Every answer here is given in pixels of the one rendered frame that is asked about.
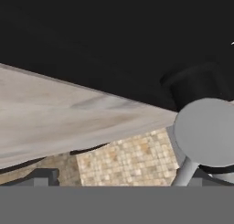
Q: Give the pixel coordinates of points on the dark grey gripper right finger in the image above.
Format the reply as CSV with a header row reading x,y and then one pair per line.
x,y
195,182

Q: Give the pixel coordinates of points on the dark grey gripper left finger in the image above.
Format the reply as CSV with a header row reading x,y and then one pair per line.
x,y
45,175

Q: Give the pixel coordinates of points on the grey round stool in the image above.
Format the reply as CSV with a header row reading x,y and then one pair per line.
x,y
205,131

